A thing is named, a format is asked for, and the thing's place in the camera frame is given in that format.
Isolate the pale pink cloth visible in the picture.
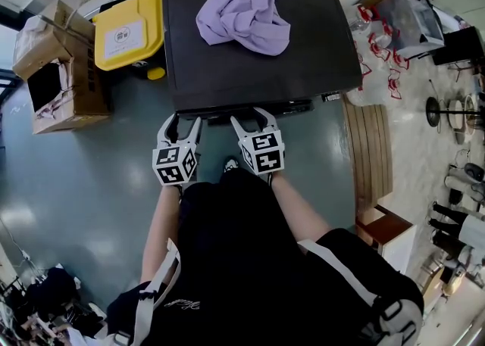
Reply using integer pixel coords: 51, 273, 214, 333
33, 59, 76, 123

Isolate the pile of dark clothes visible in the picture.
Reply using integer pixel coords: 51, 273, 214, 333
0, 263, 108, 346

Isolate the wooden slatted bench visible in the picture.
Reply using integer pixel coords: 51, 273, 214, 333
342, 103, 394, 221

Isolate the purple cloth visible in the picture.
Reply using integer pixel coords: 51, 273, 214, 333
195, 0, 292, 58

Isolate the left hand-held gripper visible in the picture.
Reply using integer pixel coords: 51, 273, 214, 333
152, 113, 203, 188

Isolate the yellow plastic bin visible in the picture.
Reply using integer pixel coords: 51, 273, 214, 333
92, 0, 166, 81

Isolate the large grey plastic bag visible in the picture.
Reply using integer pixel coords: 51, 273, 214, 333
374, 0, 445, 61

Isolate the pile of red-handled plastic bags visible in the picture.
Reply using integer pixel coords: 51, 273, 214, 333
345, 2, 412, 106

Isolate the person's black shirt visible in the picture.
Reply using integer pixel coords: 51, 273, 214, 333
105, 167, 425, 346

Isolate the black washing machine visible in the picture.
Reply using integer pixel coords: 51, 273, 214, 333
161, 0, 364, 126

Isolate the person's left forearm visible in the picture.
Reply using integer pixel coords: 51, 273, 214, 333
140, 184, 183, 285

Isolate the person's right forearm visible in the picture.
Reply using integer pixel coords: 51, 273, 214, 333
270, 174, 335, 244

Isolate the white shoulder strap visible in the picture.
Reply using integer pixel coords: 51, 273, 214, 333
94, 237, 183, 346

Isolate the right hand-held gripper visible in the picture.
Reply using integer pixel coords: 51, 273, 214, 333
230, 106, 286, 176

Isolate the black round-base stand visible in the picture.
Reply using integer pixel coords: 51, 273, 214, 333
424, 78, 451, 129

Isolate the open cardboard box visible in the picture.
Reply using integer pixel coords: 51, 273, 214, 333
11, 0, 114, 136

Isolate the white cabinet with brown top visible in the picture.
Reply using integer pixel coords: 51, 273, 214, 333
355, 203, 418, 276

